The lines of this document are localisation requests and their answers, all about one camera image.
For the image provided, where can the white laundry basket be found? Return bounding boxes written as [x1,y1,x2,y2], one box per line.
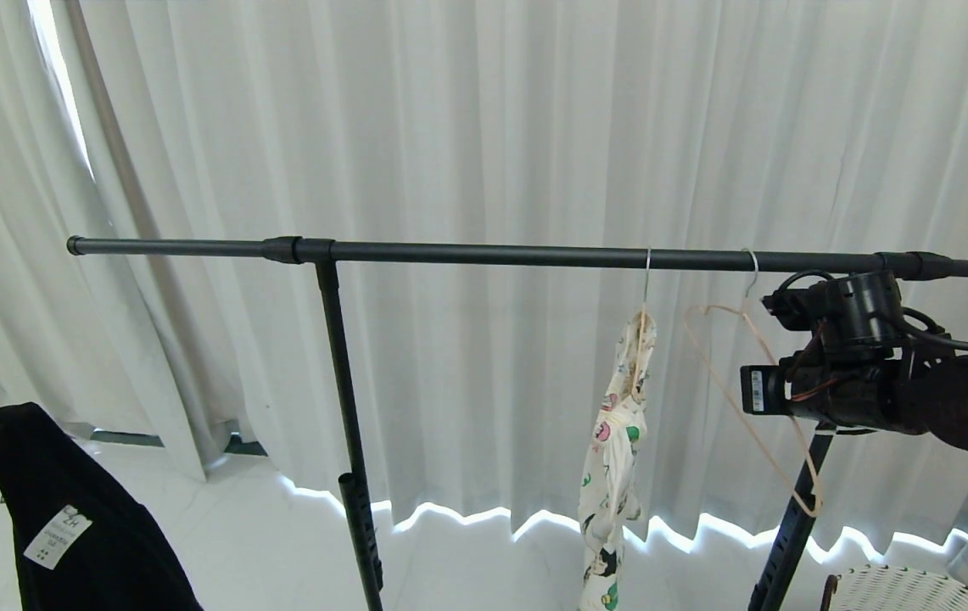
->
[819,566,968,611]

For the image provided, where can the cream printed garment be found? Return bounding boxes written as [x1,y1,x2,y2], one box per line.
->
[577,310,658,611]

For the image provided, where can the black clothes rack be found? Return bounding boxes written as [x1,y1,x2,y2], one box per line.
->
[66,236,968,611]

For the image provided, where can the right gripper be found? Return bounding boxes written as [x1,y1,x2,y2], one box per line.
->
[741,363,909,429]

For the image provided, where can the black garment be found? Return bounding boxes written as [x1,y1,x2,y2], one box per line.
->
[0,403,204,611]

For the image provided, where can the pink clothes hanger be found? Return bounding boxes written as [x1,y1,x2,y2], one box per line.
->
[685,248,824,519]
[632,248,656,383]

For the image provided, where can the white curtain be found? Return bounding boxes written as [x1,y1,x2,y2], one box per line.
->
[0,0,968,552]

